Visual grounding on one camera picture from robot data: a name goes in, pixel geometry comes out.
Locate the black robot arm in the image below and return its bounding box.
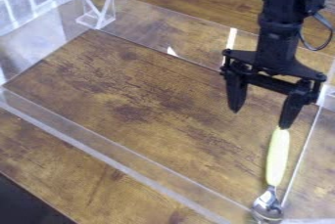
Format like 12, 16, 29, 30
221, 0, 326, 129

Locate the black cable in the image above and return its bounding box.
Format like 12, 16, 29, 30
297, 12, 335, 52

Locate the clear acrylic corner bracket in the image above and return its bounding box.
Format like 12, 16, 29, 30
76, 0, 117, 29

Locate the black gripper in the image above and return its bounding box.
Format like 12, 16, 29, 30
221, 49, 326, 129

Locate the clear acrylic enclosure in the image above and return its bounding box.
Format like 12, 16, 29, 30
0, 0, 335, 224

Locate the green handled metal spoon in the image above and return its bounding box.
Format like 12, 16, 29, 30
251, 127, 291, 224

